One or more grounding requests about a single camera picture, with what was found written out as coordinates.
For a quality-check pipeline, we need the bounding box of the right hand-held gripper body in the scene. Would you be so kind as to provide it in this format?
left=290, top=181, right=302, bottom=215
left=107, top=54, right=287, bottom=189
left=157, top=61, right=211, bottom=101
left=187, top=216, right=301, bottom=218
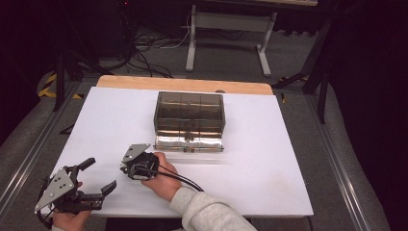
left=119, top=142, right=161, bottom=181

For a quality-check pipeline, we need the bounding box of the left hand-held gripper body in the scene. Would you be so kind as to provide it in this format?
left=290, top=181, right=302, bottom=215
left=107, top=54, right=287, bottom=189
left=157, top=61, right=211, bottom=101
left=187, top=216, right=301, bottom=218
left=34, top=165, right=106, bottom=215

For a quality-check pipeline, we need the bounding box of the clear plastic drawer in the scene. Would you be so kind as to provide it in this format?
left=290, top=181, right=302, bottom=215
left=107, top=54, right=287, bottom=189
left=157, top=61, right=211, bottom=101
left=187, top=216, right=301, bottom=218
left=153, top=130, right=225, bottom=153

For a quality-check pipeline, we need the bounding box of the dark clear plastic drawer box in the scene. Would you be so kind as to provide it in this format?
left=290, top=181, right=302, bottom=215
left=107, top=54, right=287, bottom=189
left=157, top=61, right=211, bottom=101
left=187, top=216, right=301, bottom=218
left=153, top=90, right=226, bottom=135

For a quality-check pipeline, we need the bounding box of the person's right hand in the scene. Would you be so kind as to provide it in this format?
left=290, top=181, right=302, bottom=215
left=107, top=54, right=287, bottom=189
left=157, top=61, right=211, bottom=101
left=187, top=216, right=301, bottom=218
left=140, top=151, right=184, bottom=203

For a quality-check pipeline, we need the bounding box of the person's left hand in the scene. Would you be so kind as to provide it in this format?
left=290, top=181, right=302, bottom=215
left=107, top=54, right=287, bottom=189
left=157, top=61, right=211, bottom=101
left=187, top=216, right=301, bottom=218
left=51, top=180, right=93, bottom=231

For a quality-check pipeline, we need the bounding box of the yellow and black floor tape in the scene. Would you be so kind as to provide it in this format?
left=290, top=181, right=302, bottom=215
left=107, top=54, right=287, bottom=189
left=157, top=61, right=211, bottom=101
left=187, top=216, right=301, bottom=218
left=38, top=73, right=85, bottom=101

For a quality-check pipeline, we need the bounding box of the wooden table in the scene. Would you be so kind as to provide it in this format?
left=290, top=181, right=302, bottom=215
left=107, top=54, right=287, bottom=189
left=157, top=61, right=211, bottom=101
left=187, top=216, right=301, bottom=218
left=95, top=74, right=274, bottom=96

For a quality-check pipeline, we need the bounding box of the black metal stand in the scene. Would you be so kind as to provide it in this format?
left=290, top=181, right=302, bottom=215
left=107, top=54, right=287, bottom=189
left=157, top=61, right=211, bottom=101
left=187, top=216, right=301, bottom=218
left=51, top=0, right=109, bottom=113
left=271, top=0, right=342, bottom=125

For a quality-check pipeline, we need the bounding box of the white board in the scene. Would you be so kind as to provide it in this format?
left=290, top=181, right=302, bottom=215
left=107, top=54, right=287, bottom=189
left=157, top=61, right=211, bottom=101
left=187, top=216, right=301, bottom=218
left=38, top=86, right=315, bottom=219

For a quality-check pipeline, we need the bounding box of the white metal stand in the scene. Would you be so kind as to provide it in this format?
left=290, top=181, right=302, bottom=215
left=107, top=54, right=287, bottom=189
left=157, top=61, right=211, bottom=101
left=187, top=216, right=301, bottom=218
left=185, top=3, right=279, bottom=78

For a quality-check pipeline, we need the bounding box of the left hand-held gripper cable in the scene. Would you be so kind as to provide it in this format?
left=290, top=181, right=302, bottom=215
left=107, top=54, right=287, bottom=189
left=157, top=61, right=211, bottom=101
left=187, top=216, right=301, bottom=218
left=36, top=176, right=56, bottom=230

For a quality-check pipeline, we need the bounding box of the hand-held gripper cable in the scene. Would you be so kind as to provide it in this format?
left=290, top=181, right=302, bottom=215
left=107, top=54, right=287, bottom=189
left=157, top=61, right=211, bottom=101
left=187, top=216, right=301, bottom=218
left=36, top=176, right=56, bottom=230
left=134, top=164, right=205, bottom=193

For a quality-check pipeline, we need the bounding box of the right hand-held gripper cable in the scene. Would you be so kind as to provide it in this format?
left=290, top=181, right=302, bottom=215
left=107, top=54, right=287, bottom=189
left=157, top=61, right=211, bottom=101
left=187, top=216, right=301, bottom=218
left=134, top=164, right=205, bottom=193

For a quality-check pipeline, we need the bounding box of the aluminium rail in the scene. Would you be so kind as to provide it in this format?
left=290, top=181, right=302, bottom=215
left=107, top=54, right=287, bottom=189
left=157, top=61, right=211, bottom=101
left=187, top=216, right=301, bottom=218
left=303, top=93, right=371, bottom=231
left=0, top=80, right=82, bottom=214

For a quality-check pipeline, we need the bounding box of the bundle of black cables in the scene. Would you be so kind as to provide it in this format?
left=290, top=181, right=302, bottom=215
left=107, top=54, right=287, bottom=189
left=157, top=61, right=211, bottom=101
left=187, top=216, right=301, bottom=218
left=114, top=0, right=176, bottom=80

